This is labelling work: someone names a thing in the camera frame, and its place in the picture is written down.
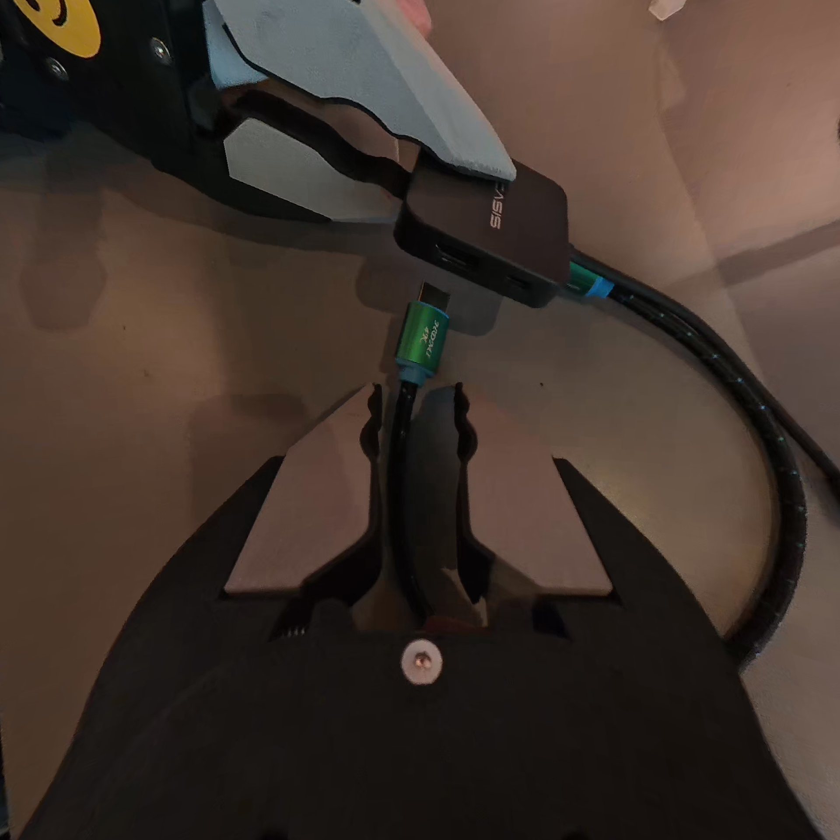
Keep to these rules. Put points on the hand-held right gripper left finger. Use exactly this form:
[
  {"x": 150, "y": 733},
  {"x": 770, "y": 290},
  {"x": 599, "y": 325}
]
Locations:
[{"x": 308, "y": 518}]

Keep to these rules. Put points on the person's left hand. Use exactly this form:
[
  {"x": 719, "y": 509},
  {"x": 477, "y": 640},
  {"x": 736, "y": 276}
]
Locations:
[{"x": 415, "y": 13}]

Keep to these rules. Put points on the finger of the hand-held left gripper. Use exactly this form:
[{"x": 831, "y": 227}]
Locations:
[
  {"x": 367, "y": 65},
  {"x": 282, "y": 170}
]

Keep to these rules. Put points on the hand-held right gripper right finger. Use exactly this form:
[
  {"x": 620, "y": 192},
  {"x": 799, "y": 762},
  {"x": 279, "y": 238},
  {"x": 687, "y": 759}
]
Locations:
[{"x": 535, "y": 518}]

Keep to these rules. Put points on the small white plastic block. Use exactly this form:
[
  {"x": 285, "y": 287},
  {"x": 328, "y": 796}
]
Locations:
[{"x": 664, "y": 8}]

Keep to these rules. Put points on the black hub adapter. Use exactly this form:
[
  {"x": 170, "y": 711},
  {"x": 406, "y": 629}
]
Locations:
[{"x": 459, "y": 203}]

